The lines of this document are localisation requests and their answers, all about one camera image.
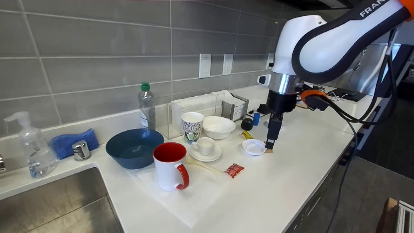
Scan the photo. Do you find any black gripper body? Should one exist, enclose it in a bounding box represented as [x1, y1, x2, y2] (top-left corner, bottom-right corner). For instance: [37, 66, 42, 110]
[257, 88, 300, 131]

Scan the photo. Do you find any small black cup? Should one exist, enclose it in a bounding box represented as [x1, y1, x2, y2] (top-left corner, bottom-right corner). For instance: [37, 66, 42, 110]
[239, 116, 255, 132]

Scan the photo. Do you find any red ketchup packet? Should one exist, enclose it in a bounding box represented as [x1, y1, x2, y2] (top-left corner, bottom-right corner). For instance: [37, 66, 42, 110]
[224, 162, 246, 180]

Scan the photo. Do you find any patterned paper cup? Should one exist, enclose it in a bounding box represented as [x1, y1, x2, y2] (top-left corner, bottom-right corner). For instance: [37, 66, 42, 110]
[180, 110, 205, 145]

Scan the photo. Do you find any white bowl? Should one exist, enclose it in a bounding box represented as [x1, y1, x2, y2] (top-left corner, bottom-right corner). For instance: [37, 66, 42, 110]
[202, 115, 238, 141]

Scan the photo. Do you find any white saucer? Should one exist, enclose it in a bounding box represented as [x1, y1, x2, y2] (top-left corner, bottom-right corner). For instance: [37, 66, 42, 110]
[187, 141, 225, 164]

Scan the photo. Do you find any small white teacup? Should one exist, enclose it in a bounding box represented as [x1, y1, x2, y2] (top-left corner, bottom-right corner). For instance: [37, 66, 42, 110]
[190, 136, 217, 158]

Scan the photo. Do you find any thin wooden stir stick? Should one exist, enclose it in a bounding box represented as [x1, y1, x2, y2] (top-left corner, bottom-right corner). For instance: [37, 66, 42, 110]
[185, 159, 227, 175]

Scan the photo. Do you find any black holder block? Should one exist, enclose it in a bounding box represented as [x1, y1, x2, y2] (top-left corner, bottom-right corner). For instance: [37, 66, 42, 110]
[337, 87, 367, 102]

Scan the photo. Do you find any white panel on stand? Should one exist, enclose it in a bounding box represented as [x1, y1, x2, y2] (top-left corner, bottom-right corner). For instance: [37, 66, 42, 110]
[340, 40, 414, 94]

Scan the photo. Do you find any translucent white cutting mat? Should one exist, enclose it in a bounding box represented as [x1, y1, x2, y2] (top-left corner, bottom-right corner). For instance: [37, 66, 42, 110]
[128, 148, 244, 230]

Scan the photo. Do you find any red and white mug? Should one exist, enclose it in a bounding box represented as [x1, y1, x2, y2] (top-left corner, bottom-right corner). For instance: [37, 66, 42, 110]
[152, 141, 191, 193]

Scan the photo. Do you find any clear bottle green cap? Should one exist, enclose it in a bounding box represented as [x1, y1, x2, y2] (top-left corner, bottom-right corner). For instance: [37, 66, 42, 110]
[137, 82, 158, 132]

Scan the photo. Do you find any dark blue bowl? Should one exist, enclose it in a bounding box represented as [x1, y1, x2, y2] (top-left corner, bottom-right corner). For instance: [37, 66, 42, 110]
[105, 127, 165, 171]

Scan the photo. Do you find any chrome sink knob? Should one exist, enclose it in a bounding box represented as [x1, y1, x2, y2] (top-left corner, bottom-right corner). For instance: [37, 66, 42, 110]
[71, 140, 93, 162]

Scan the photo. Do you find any blue sponge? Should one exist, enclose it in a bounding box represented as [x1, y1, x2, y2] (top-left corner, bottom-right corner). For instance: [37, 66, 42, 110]
[48, 127, 101, 160]

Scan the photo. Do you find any stainless steel sink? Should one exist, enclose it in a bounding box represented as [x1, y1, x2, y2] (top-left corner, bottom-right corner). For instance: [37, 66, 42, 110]
[0, 166, 127, 233]

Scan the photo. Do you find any clear soap pump bottle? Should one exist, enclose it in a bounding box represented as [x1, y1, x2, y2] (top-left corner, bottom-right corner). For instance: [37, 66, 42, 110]
[4, 110, 61, 180]

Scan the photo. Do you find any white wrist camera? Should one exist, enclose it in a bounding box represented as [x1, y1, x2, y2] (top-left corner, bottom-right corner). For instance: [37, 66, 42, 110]
[256, 72, 273, 87]

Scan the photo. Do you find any orange wrapped cable connector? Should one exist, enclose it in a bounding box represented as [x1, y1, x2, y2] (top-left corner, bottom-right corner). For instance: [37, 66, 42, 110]
[299, 88, 330, 111]

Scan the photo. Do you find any white wall outlet with plug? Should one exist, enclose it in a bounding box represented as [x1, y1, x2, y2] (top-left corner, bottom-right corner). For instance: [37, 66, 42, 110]
[265, 52, 278, 71]

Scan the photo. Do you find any white wall switch plate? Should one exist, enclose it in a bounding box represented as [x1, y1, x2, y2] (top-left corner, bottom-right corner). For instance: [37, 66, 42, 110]
[198, 52, 213, 79]

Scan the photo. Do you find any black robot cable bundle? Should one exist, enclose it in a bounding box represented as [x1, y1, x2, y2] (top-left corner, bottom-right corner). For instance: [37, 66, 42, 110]
[301, 25, 401, 129]

